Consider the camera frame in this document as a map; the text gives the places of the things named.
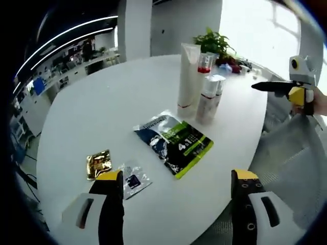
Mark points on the large white skincare tube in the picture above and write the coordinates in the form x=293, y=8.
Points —
x=187, y=81

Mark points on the blue cloth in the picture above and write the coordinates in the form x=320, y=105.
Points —
x=226, y=68

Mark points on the red collar skincare pump bottle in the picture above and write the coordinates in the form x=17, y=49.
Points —
x=205, y=63

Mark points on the gold foil skincare sachet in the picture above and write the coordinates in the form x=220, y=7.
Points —
x=98, y=163

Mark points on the person's right hand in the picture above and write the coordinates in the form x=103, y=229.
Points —
x=320, y=102

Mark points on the dark bundle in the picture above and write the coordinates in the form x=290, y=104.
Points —
x=245, y=63

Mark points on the ceiling light strip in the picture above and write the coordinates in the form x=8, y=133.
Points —
x=64, y=42
x=64, y=32

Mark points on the red cloth bundle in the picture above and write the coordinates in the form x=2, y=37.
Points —
x=236, y=67

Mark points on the dark green skincare sachet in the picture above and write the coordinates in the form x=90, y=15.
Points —
x=176, y=145

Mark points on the blue box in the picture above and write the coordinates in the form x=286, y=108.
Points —
x=38, y=85

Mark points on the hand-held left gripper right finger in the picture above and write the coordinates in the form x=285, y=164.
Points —
x=242, y=204

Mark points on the grey mesh office chair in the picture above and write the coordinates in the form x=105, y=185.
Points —
x=293, y=153

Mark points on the white clear cap skincare bottle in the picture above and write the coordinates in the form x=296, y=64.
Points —
x=221, y=97
x=207, y=107

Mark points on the long white office counter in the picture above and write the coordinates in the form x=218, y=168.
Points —
x=97, y=64

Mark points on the clear plastic sachet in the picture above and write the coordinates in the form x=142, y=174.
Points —
x=135, y=178

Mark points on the potted green plant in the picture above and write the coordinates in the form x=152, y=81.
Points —
x=212, y=42

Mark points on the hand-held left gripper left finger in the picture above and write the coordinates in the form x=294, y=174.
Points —
x=112, y=209

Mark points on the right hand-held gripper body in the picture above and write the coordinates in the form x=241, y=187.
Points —
x=305, y=71

